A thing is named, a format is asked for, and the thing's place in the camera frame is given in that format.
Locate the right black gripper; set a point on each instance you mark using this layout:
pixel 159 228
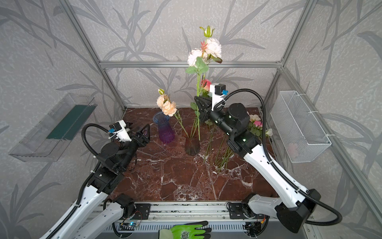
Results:
pixel 206 102

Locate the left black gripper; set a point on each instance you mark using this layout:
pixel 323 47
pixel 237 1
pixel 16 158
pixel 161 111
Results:
pixel 143 140

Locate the pink red rose stem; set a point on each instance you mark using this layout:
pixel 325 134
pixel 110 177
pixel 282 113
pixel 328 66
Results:
pixel 204 92

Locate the peach rose stem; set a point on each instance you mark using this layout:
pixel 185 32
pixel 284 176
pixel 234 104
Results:
pixel 169 108

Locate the red glass vase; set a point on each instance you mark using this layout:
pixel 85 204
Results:
pixel 192 142

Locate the white rose stem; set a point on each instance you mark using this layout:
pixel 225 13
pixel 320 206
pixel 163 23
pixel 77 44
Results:
pixel 200 58

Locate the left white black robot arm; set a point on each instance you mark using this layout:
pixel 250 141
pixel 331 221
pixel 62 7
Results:
pixel 112 162

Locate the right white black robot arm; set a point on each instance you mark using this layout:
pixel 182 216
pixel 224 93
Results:
pixel 295 205

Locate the blue purple glass vase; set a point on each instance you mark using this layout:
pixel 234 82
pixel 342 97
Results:
pixel 166 133

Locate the pink white flower bunch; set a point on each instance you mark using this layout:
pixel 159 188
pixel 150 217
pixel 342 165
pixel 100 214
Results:
pixel 255 126

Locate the green circuit board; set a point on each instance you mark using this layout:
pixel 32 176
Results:
pixel 129 226

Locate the green work glove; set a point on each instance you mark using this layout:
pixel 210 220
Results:
pixel 187 231

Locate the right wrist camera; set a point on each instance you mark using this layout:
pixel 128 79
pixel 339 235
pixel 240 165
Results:
pixel 218 93

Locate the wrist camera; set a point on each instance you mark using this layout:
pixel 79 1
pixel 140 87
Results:
pixel 218 93
pixel 119 131

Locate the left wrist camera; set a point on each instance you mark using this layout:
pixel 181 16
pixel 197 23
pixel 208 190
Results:
pixel 119 131

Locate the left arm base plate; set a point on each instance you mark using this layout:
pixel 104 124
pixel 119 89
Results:
pixel 141 211

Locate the aluminium front rail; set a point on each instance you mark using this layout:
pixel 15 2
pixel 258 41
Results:
pixel 183 211

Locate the clear plastic wall shelf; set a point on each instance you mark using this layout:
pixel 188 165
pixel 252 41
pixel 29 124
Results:
pixel 48 140

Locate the white wire mesh basket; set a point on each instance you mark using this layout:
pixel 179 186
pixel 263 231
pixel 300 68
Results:
pixel 301 134

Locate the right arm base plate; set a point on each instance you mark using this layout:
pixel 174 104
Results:
pixel 235 211

